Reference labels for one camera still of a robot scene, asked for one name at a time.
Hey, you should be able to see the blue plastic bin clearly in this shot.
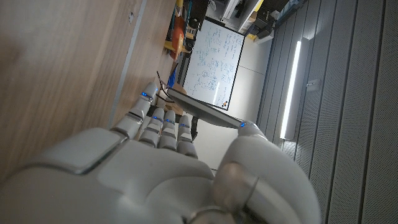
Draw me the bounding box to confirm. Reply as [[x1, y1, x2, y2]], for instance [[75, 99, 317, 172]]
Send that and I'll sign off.
[[167, 67, 178, 88]]

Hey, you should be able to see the long ceiling light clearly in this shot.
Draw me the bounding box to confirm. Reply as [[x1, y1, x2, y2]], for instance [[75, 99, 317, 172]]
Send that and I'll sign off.
[[279, 40, 303, 140]]

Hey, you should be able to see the whiteboard with blue writing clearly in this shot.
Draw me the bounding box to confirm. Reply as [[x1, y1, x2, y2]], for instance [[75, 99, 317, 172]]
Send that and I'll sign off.
[[182, 17, 246, 111]]

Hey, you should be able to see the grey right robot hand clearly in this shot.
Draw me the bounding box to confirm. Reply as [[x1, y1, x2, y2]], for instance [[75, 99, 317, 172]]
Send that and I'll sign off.
[[0, 82, 323, 224]]

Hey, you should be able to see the black flat computer monitor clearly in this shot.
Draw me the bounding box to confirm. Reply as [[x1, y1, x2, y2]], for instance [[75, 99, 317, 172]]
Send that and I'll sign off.
[[167, 88, 246, 130]]

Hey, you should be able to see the brown cardboard cutout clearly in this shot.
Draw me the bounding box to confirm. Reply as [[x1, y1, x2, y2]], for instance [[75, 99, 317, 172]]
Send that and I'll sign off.
[[155, 83, 188, 116]]

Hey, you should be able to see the colourful wooden toy airplane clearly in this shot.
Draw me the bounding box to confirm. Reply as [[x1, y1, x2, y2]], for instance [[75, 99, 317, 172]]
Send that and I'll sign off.
[[164, 14, 195, 62]]

